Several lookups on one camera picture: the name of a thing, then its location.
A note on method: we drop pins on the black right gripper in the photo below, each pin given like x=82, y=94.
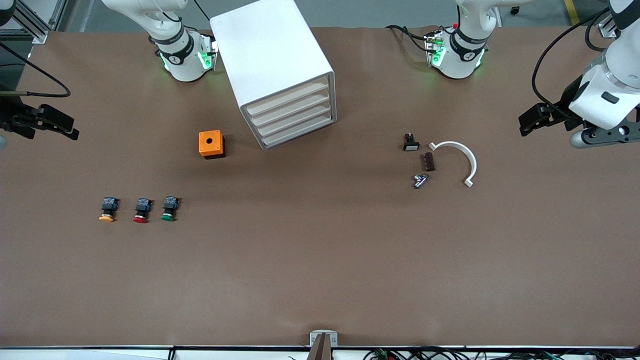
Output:
x=11, y=114

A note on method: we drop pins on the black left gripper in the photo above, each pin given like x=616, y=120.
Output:
x=568, y=102

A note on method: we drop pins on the yellow push button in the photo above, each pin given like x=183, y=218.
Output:
x=108, y=207

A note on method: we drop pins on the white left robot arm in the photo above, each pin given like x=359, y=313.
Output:
x=462, y=55

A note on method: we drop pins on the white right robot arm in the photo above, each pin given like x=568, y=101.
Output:
x=175, y=55

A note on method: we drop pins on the red push button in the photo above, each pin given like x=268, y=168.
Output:
x=142, y=209

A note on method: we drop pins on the black white push button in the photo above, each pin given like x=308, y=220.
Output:
x=411, y=143

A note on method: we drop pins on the green push button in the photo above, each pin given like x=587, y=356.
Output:
x=170, y=207

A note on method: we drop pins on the brown terminal block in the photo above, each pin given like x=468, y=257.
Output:
x=428, y=162

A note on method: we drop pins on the orange box with hole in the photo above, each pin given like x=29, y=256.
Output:
x=210, y=142

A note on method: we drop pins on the white curved bracket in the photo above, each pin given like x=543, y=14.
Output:
x=467, y=155

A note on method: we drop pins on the aluminium frame profile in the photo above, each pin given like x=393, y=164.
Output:
x=35, y=27
x=607, y=27

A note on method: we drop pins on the metal base connector bracket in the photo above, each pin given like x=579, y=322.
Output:
x=433, y=47
x=210, y=50

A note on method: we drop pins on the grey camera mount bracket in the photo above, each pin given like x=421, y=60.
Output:
x=323, y=341

